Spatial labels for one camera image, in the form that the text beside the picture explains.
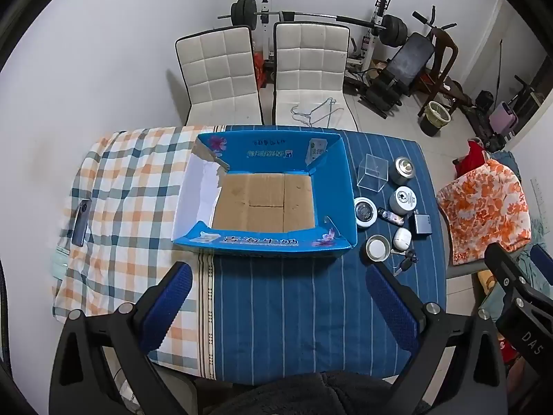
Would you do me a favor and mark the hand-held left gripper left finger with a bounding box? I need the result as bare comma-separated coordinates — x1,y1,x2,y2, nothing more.
49,261,194,415

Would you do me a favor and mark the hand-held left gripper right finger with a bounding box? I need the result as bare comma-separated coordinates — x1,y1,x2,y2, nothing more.
365,261,508,415

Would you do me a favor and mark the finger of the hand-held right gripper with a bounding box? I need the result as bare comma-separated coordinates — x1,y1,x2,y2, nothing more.
484,242,553,313
531,244,553,278

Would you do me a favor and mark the small round silver tin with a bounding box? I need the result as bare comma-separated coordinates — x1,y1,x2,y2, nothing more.
365,234,391,262

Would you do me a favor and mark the white earbuds case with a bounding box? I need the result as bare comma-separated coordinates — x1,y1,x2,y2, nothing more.
392,227,412,250

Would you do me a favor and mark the grey power charger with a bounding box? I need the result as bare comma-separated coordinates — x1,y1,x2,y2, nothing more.
410,213,433,236

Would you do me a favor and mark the printed lighter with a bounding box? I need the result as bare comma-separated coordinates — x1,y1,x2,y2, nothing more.
377,208,404,225

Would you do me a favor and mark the black round compact tin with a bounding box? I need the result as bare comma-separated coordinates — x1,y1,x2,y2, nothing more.
353,197,378,228

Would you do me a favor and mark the white cream jar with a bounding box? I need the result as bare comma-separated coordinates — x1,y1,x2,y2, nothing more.
389,186,416,217

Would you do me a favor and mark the clear plastic box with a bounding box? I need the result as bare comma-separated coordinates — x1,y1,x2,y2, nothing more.
356,153,388,193

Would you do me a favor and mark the silver metal tin can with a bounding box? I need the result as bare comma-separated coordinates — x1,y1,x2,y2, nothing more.
389,156,416,186

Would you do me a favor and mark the blue cardboard box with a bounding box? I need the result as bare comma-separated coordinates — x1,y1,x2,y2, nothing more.
171,132,358,259

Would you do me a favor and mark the black car key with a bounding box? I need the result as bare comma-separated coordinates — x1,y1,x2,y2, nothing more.
393,251,419,276

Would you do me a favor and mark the orange floral cushion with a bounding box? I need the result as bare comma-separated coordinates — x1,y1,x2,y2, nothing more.
436,159,532,266

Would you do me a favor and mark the blue striped cloth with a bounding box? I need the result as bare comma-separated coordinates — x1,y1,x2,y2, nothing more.
196,125,448,385

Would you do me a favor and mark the mint green cloth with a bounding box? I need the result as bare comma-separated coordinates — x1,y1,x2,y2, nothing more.
51,246,70,278

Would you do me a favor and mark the grey smartphone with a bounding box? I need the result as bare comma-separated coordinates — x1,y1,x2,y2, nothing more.
71,199,92,247

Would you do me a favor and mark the red cloth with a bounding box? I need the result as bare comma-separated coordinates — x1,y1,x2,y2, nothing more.
456,138,489,178

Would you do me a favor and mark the purple suitcase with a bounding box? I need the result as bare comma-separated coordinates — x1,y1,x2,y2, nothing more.
493,100,519,135

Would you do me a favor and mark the woven trash bin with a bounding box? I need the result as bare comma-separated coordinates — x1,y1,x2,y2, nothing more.
420,101,452,137

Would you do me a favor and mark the brown wooden chair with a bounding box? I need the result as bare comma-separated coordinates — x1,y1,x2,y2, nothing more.
417,26,474,117

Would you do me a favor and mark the black weight bench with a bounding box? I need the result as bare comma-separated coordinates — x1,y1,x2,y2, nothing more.
360,32,435,118

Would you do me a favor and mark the white quilted chair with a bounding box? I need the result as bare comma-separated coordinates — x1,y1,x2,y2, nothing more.
272,21,359,131
175,25,264,127

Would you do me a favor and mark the red plastic bag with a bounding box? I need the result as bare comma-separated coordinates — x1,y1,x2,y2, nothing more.
253,52,266,89

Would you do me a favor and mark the white barbell rack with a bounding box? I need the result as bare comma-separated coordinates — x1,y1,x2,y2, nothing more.
255,0,390,74

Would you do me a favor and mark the white wire hanger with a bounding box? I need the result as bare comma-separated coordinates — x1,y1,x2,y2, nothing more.
309,103,346,129

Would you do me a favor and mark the blue wire hanger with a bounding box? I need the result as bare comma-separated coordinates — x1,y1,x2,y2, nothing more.
290,97,338,127

